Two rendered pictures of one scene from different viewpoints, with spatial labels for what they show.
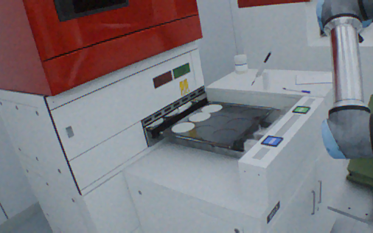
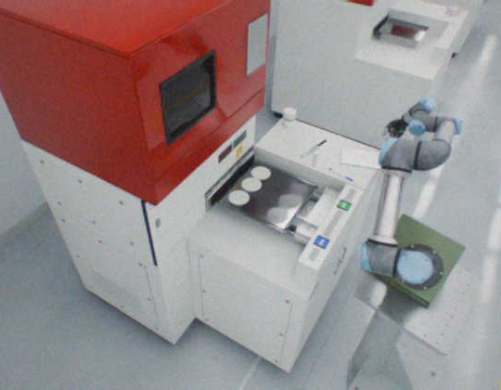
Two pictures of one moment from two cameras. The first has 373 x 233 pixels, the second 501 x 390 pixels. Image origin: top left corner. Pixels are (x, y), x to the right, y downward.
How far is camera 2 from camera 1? 0.97 m
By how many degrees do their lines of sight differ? 26
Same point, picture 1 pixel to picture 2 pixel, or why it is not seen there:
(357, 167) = not seen: hidden behind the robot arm
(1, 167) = not seen: outside the picture
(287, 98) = (331, 180)
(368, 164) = not seen: hidden behind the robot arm
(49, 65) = (157, 185)
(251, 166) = (306, 266)
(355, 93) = (391, 232)
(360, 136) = (386, 266)
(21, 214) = (5, 235)
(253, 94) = (301, 167)
